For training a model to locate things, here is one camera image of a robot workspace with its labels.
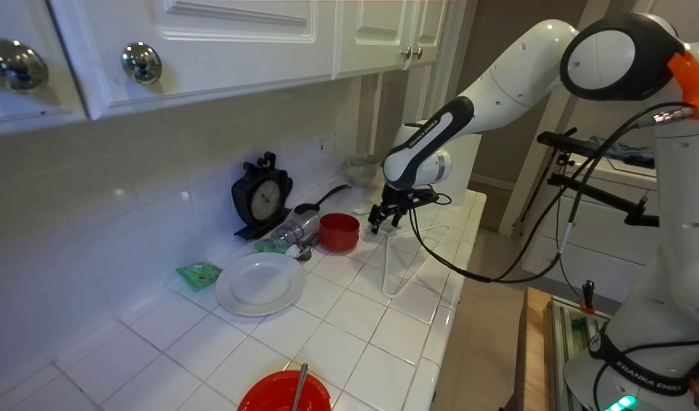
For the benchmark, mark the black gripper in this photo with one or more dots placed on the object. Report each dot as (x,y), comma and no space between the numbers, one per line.
(408,196)

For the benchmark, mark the clear plastic cup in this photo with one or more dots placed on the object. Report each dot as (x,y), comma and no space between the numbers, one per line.
(385,264)

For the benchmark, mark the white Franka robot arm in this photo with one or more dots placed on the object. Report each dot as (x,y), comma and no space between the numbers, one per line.
(516,75)

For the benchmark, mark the white side cabinet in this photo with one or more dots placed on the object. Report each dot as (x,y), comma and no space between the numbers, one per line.
(546,251)

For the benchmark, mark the white upper cabinet door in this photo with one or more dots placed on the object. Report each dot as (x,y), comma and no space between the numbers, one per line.
(15,14)
(429,29)
(372,35)
(236,46)

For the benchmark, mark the chrome cabinet knob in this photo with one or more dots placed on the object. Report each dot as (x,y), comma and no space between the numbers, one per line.
(143,61)
(15,63)

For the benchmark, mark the red plastic cup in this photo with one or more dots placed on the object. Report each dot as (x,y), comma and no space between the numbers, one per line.
(338,231)

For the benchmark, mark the grey glass bowl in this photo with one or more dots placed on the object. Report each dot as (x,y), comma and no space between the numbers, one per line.
(360,172)

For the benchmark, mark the black ladle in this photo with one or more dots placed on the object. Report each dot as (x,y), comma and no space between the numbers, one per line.
(306,205)

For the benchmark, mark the clear plastic bottle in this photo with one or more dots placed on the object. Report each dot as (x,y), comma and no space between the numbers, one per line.
(296,229)

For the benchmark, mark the black kitchen scale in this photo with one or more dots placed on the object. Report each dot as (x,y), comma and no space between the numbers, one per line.
(266,199)

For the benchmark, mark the white ceramic plate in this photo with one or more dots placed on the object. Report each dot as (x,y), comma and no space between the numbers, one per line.
(259,283)

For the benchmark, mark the spoon in red bowl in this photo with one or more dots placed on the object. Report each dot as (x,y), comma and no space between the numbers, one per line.
(298,388)

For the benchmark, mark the green sponge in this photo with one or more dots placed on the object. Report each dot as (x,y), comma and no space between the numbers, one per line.
(199,274)

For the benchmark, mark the wooden robot platform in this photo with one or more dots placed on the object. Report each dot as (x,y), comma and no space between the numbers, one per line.
(532,349)

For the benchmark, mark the red plastic bowl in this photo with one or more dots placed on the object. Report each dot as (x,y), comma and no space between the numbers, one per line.
(270,392)

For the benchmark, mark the blue cloth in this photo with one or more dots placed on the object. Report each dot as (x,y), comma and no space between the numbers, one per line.
(630,152)

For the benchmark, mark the black camera mount rod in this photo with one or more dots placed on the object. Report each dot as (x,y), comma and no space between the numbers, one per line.
(563,139)
(602,194)

